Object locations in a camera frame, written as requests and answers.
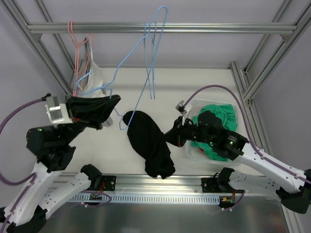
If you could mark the aluminium frame posts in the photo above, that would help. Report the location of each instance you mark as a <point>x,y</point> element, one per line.
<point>248,82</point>
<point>17,15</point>

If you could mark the aluminium front frame rail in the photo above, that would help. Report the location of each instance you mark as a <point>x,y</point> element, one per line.
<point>143,184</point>

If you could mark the white slotted cable duct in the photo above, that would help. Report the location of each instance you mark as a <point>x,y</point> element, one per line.
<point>148,198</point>

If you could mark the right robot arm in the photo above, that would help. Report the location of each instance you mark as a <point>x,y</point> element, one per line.
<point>284,183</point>

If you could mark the aluminium top hanging rail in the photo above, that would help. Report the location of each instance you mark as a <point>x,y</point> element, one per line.
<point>140,27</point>

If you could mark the black tank top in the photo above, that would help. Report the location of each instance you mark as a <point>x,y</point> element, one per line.
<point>147,140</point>

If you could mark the aluminium right frame posts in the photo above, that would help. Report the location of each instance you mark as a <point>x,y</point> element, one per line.
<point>248,82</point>

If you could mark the pink wire hanger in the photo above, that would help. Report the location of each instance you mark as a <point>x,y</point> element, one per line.
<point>80,68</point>

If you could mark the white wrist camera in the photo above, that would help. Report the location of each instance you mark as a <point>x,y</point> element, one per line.
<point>183,110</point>
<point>57,112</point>

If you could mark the green tank top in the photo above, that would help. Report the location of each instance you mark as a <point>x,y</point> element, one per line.
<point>219,116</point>

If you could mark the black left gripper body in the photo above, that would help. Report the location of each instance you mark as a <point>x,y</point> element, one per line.
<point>79,111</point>

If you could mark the light blue wire hanger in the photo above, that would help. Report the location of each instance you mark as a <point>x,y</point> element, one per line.
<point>152,68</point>

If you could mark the white tank top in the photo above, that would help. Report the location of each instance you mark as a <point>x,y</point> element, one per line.
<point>94,79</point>

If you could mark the aluminium left frame posts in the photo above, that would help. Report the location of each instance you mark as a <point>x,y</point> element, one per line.
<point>17,15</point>

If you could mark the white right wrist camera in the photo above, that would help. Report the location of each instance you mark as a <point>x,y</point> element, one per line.
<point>183,110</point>

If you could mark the white plastic perforated basket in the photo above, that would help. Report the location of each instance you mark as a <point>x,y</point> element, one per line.
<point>200,102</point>

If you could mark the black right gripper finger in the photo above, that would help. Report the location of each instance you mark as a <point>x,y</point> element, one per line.
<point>191,133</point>
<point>173,136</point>

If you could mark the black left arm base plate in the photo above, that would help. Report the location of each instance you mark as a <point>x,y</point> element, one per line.
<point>107,183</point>

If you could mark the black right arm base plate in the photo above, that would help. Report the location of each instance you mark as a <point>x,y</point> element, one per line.
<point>209,185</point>

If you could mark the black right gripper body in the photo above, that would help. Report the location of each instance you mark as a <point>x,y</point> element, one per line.
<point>181,132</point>

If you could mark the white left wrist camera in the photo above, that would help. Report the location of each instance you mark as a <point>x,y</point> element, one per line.
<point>57,112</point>

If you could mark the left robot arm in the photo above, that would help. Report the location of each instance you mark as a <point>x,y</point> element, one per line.
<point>34,205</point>

